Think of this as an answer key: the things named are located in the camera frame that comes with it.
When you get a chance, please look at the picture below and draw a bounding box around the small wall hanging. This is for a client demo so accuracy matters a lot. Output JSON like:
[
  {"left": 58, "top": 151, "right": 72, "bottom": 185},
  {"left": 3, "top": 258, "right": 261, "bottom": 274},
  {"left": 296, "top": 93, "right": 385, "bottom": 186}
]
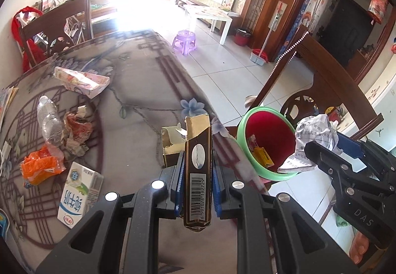
[{"left": 267, "top": 0, "right": 289, "bottom": 29}]

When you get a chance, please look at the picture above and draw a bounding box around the dark wooden chair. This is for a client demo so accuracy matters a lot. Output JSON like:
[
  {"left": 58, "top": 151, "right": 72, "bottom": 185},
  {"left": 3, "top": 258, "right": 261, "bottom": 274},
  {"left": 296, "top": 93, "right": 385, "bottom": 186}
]
[{"left": 18, "top": 0, "right": 94, "bottom": 68}]

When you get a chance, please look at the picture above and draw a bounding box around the blue white wrapper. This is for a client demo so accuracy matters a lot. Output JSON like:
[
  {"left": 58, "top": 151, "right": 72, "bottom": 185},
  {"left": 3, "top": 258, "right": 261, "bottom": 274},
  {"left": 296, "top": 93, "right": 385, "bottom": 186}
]
[{"left": 0, "top": 211, "right": 10, "bottom": 239}]

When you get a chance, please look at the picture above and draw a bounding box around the carved wooden chair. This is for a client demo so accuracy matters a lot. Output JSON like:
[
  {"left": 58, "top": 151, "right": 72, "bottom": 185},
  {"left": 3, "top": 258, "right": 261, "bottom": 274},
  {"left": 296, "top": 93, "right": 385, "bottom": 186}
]
[{"left": 244, "top": 24, "right": 385, "bottom": 225}]

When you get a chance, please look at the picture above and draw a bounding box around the yellow medicine box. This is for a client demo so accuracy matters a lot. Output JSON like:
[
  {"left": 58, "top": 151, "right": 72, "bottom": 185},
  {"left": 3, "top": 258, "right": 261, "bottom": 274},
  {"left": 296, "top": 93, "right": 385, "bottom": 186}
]
[{"left": 254, "top": 146, "right": 275, "bottom": 168}]

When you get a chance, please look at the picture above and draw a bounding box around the white bead string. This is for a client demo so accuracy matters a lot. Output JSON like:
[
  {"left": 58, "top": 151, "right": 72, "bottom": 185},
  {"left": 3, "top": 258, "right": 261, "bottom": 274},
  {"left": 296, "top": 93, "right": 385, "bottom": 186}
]
[{"left": 269, "top": 30, "right": 310, "bottom": 78}]

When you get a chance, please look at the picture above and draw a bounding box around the brown cardboard box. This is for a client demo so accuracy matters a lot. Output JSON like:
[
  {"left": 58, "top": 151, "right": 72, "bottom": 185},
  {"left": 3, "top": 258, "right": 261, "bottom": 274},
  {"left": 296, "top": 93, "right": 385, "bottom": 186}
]
[{"left": 180, "top": 113, "right": 215, "bottom": 233}]

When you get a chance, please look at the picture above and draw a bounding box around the red bin with green rim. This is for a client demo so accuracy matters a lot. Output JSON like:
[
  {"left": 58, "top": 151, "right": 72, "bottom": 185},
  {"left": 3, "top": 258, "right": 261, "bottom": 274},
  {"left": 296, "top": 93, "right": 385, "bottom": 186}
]
[{"left": 236, "top": 106, "right": 306, "bottom": 182}]

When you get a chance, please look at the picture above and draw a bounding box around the small red floor bin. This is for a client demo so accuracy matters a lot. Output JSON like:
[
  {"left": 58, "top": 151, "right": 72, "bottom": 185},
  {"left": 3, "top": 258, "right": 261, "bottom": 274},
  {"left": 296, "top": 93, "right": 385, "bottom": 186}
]
[{"left": 233, "top": 28, "right": 252, "bottom": 47}]

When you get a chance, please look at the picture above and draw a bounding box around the clear plastic water bottle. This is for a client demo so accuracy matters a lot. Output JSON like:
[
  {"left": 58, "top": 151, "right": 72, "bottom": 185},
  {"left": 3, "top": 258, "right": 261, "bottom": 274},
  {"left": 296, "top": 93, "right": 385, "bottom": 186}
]
[{"left": 36, "top": 95, "right": 68, "bottom": 148}]

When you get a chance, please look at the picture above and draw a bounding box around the white broom handle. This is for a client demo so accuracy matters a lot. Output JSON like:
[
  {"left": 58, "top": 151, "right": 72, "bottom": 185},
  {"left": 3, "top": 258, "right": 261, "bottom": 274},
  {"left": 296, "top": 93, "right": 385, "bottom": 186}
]
[{"left": 259, "top": 2, "right": 284, "bottom": 58}]

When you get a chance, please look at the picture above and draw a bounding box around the purple plastic stool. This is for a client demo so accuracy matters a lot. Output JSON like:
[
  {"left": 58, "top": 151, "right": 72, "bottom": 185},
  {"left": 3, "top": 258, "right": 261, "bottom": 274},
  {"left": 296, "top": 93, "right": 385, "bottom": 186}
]
[{"left": 171, "top": 29, "right": 198, "bottom": 55}]

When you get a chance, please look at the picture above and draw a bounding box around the dark door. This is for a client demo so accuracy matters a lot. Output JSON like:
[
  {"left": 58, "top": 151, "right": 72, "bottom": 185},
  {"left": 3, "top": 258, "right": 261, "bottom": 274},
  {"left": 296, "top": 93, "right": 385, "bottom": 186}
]
[{"left": 318, "top": 0, "right": 372, "bottom": 58}]

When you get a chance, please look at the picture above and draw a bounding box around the printed paper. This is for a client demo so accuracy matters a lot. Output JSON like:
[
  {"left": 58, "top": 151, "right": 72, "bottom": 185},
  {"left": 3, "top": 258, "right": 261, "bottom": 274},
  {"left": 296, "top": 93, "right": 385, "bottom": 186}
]
[{"left": 276, "top": 113, "right": 341, "bottom": 174}]

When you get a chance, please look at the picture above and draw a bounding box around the red blue dustpan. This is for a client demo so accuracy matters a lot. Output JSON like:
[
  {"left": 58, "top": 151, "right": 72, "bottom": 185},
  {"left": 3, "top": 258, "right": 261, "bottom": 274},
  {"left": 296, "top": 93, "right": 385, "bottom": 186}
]
[{"left": 249, "top": 48, "right": 270, "bottom": 66}]

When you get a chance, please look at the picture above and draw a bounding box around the crumpled red white paper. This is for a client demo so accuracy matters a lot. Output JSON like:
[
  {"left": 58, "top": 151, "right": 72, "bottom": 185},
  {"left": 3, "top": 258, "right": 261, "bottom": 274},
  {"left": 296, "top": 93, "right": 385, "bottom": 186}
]
[{"left": 63, "top": 105, "right": 95, "bottom": 157}]

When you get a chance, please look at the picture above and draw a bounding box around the long television cabinet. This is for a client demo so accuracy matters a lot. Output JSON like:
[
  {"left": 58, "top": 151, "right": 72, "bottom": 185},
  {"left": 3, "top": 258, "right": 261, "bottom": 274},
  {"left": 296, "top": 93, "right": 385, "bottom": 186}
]
[{"left": 176, "top": 0, "right": 242, "bottom": 20}]

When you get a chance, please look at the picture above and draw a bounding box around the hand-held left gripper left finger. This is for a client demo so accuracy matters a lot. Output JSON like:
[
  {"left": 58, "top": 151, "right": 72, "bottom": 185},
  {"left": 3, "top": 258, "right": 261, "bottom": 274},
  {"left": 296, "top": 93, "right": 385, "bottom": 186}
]
[{"left": 35, "top": 150, "right": 186, "bottom": 274}]

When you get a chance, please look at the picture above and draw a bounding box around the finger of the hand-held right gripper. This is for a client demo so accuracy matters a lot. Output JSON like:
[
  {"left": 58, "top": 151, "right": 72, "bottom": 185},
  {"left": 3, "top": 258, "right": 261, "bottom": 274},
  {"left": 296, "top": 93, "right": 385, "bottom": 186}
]
[
  {"left": 336, "top": 132, "right": 396, "bottom": 175},
  {"left": 304, "top": 140, "right": 372, "bottom": 192}
]

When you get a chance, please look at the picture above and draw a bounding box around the red bag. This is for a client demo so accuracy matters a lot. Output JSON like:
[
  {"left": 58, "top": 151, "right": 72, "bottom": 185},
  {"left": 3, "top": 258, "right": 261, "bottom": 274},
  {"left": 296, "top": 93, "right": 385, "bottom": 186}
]
[{"left": 12, "top": 6, "right": 44, "bottom": 74}]

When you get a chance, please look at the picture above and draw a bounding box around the orange plastic wrapper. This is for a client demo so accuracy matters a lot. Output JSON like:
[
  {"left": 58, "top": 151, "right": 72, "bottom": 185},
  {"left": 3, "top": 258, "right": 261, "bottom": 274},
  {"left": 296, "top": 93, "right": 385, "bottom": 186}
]
[{"left": 19, "top": 145, "right": 68, "bottom": 188}]

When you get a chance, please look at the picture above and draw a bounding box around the stack of booklets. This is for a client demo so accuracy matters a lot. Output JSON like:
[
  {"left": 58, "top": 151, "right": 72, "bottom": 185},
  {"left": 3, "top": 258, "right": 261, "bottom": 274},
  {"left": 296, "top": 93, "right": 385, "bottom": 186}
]
[{"left": 0, "top": 86, "right": 20, "bottom": 126}]

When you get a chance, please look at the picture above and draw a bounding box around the cartoon wall poster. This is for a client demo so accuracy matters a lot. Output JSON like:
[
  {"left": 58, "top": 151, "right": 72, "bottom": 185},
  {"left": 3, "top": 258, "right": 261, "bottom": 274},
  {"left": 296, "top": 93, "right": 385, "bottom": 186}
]
[{"left": 281, "top": 0, "right": 338, "bottom": 58}]

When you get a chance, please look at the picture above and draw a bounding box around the red lantern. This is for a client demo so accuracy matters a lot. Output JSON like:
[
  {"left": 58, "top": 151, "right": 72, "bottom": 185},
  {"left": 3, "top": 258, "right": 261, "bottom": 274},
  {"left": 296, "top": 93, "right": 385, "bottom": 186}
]
[{"left": 368, "top": 0, "right": 389, "bottom": 23}]

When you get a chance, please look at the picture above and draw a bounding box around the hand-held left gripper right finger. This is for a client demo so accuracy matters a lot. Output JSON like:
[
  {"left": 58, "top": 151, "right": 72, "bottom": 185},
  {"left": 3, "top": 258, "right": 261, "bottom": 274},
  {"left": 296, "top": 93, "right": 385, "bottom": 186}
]
[{"left": 212, "top": 153, "right": 361, "bottom": 274}]

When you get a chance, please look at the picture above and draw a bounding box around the white coffee table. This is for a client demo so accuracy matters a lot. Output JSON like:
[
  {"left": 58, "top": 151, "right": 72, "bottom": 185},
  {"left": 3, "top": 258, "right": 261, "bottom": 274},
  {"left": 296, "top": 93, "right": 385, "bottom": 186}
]
[{"left": 182, "top": 4, "right": 233, "bottom": 45}]

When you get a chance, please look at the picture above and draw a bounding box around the open cream cardboard box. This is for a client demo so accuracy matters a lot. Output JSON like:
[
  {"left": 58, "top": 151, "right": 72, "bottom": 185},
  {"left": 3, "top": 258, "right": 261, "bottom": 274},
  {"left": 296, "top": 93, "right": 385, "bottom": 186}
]
[{"left": 160, "top": 125, "right": 188, "bottom": 168}]

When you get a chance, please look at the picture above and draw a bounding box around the pink strawberry snack box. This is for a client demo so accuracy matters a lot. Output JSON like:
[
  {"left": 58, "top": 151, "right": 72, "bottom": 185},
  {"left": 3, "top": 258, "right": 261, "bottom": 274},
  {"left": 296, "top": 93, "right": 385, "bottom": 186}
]
[{"left": 53, "top": 66, "right": 111, "bottom": 99}]

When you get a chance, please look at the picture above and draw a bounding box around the white milk carton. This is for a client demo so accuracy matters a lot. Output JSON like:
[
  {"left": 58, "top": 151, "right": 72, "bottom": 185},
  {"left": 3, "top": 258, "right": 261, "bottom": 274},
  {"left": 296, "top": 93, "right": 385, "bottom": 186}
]
[{"left": 57, "top": 161, "right": 105, "bottom": 229}]

